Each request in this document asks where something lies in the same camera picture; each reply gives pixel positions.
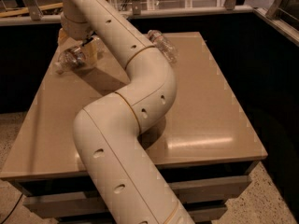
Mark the black cable on floor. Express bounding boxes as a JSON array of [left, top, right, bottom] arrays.
[[0, 192, 24, 224]]

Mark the clear crushed plastic bottle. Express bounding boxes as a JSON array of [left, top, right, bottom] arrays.
[[147, 30, 178, 63]]

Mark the clear bottle with red label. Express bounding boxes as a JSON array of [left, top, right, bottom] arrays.
[[54, 35, 104, 75]]

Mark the beige drawer cabinet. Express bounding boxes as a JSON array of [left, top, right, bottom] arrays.
[[0, 31, 269, 224]]

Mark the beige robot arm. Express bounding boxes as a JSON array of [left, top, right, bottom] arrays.
[[64, 0, 194, 224]]

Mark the top drawer front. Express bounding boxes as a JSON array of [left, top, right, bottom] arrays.
[[23, 175, 251, 218]]

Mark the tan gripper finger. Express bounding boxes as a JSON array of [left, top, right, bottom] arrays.
[[82, 40, 97, 63], [57, 28, 68, 46]]

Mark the grey metal railing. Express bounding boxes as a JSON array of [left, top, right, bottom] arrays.
[[0, 0, 299, 45]]

